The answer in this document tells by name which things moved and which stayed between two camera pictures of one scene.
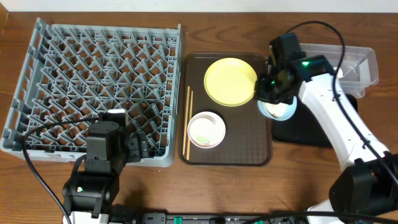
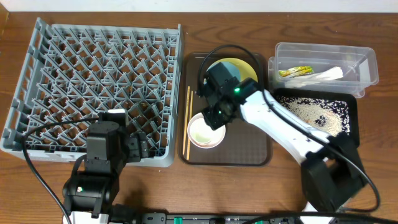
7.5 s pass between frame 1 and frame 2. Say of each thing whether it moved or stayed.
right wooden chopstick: stayed
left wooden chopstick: stayed
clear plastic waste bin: stayed
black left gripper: stayed
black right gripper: moved
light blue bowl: moved
